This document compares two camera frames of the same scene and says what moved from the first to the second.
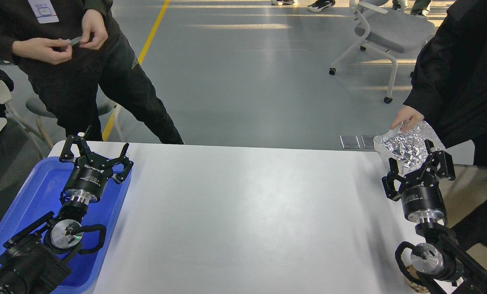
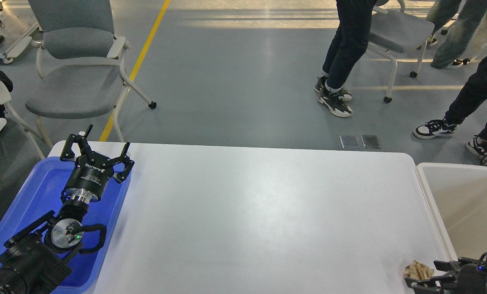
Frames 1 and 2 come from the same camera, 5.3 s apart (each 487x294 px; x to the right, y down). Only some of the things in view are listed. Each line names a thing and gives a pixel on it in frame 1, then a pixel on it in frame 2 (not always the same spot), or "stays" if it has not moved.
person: (75, 85) -> (350, 43)
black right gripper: (422, 198) -> (472, 279)
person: (420, 7) -> (468, 16)
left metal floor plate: (349, 141) stays
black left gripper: (86, 182) stays
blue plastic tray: (40, 196) stays
